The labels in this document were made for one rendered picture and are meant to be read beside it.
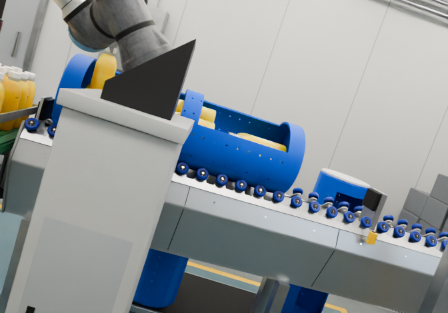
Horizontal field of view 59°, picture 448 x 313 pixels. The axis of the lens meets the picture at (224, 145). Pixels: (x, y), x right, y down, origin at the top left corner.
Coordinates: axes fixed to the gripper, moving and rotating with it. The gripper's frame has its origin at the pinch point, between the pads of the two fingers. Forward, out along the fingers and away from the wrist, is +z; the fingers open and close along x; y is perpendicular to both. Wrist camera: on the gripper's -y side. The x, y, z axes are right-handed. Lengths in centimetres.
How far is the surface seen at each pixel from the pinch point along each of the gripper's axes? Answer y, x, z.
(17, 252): -12, -3, 78
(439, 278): 129, -27, 40
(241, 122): 55, 16, 12
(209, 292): 78, 68, 113
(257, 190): 64, -6, 33
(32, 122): -17.2, -5.3, 31.1
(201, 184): 43, -6, 36
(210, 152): 42.5, -8.1, 23.5
